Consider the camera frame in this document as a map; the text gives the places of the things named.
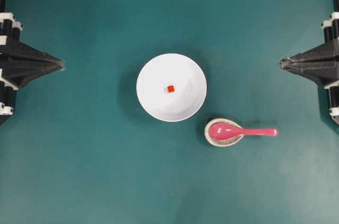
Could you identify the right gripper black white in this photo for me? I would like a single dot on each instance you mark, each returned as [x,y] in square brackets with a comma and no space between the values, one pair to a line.
[323,76]

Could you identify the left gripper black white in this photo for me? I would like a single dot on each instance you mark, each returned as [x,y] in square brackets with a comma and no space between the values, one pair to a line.
[19,75]

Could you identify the pink plastic soup spoon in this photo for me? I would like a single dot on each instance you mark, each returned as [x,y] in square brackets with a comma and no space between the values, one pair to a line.
[222,131]

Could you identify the small red cube block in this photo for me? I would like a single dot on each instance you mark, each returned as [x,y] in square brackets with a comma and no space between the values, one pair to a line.
[170,89]

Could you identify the speckled ceramic spoon rest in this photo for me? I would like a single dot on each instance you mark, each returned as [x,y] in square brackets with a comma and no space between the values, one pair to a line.
[224,142]

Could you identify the white round bowl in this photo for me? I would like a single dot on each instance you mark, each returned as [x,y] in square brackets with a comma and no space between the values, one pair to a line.
[184,74]

